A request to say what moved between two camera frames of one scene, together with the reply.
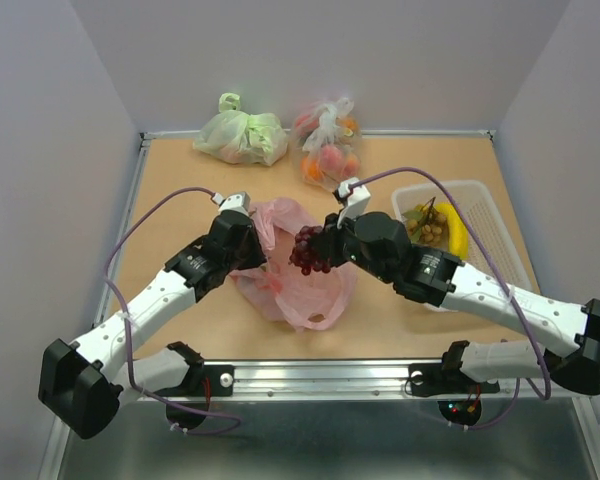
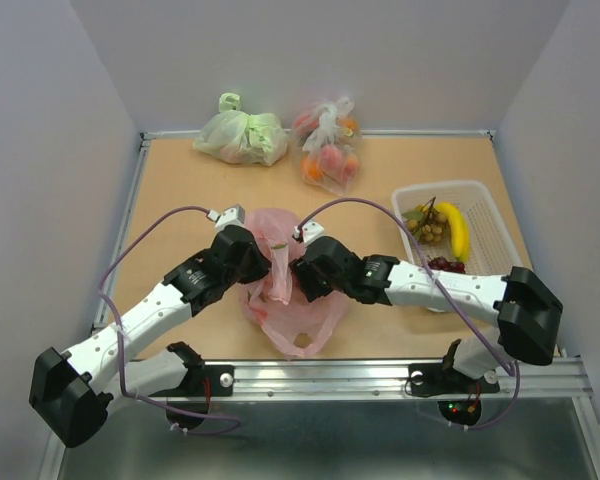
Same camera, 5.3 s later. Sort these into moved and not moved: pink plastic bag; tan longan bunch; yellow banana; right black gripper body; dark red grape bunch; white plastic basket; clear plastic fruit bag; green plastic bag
Moved: dark red grape bunch; right black gripper body; pink plastic bag
Not moved: clear plastic fruit bag; green plastic bag; tan longan bunch; yellow banana; white plastic basket
